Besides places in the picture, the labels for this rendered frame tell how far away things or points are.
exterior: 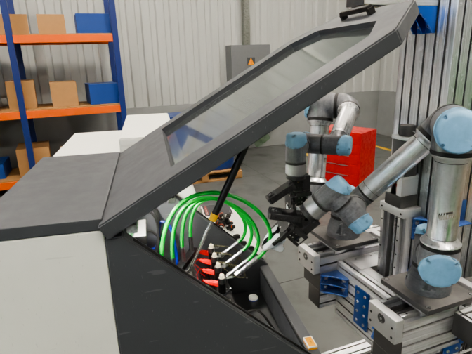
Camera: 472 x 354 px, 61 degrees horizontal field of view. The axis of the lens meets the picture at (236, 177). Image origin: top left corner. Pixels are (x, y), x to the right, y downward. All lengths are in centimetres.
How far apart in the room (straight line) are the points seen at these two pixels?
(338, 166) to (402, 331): 422
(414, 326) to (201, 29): 705
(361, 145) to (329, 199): 412
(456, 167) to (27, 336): 118
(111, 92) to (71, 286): 559
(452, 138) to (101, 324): 102
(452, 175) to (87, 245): 98
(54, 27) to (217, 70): 309
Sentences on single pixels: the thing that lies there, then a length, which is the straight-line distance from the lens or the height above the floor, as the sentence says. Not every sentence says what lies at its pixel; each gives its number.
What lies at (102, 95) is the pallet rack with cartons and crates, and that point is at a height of 134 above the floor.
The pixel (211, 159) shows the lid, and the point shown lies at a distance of 90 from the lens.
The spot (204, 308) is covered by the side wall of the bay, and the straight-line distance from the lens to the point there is 108.
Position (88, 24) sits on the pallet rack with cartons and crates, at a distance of 651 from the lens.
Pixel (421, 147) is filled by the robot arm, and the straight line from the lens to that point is 140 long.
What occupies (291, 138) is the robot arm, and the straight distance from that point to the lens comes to 144.
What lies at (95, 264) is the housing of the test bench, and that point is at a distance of 100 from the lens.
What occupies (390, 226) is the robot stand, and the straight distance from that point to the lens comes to 179.
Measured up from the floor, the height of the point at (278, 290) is 95.
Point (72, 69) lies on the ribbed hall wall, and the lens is 763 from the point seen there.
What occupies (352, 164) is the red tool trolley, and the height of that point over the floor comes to 44.
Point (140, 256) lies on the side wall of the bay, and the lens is 99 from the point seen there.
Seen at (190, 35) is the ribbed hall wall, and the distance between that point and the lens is 794.
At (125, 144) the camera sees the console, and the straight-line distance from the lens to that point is 162.
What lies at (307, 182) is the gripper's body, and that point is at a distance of 151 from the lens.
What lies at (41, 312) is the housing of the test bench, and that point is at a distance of 108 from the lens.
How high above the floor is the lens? 184
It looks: 17 degrees down
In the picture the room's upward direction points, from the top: 2 degrees counter-clockwise
